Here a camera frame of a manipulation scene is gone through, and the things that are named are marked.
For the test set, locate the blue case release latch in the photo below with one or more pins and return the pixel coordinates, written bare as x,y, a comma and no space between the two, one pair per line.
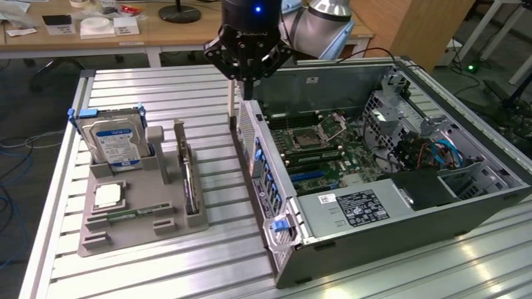
278,225

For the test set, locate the long black expansion slot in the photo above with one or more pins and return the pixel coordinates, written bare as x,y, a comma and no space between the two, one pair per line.
304,169

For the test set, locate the blue expansion slot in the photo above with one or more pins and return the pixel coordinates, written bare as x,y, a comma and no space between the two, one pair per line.
306,178

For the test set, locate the installed green RAM stick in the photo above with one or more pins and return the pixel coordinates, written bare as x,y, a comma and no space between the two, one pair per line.
313,157

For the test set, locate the white table frame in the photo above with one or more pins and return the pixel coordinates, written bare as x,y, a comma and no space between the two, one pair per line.
494,18

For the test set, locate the small white box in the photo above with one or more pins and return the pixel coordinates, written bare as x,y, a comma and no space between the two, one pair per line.
124,26

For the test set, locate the grey parts rack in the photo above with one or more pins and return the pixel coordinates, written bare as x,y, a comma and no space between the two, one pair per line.
137,230

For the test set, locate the red small item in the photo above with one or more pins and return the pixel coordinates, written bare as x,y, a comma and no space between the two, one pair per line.
130,10

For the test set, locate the hard disk in blue carrier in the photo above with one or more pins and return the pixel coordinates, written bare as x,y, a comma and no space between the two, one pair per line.
116,140

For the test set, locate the dark grey open PC case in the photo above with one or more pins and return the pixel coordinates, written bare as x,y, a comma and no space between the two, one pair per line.
373,249

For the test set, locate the blue slot latch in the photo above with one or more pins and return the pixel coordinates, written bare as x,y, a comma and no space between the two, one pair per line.
272,194
266,181
257,154

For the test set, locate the beige tape roll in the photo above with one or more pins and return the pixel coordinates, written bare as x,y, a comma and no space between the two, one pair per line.
78,3

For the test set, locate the silver CPU chip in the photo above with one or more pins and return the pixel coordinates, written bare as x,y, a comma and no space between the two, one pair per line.
108,195

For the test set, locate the metal socket cover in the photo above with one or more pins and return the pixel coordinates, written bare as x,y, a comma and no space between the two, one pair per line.
332,123

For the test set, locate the black and white box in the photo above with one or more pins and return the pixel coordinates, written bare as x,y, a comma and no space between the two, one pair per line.
57,25

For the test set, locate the black office chair base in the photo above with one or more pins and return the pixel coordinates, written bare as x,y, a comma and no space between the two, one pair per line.
53,67

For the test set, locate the white box with round tape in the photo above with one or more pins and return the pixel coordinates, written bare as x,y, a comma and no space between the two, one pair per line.
96,29

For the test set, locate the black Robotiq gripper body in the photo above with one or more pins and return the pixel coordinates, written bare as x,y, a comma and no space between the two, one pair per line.
250,18

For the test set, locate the black round lamp base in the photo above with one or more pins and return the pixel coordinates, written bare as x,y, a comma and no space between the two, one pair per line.
178,14

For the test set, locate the grey card retainer flap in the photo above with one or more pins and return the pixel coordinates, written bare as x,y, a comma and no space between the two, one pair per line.
232,99

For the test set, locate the grey power supply unit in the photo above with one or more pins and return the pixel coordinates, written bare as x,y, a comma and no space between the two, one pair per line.
324,218

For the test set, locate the wooden desk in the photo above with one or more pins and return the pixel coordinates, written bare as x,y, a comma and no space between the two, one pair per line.
41,43

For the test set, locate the wooden cabinet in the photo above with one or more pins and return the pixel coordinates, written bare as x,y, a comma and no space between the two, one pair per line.
414,31

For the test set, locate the loose green RAM stick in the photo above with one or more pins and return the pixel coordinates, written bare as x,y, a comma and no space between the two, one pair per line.
128,214

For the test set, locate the white paper tag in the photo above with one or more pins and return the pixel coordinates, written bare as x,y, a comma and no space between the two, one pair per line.
20,31

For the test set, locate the clear plastic bag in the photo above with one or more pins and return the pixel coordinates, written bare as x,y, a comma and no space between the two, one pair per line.
16,17

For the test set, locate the grey disk bay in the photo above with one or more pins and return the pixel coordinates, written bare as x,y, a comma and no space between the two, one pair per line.
473,183

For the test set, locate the perforated metal drive cage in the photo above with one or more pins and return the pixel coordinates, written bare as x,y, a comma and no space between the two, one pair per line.
390,118

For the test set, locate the CPU socket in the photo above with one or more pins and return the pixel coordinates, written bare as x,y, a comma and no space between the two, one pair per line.
305,138

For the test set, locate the green motherboard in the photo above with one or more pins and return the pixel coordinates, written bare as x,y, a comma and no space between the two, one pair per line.
357,162

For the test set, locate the dark floor equipment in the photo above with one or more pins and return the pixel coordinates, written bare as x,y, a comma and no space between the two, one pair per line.
513,106

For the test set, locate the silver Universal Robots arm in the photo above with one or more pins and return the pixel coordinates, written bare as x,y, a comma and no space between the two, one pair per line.
320,31

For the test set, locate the black graphics card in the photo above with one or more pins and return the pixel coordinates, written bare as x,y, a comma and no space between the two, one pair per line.
188,187

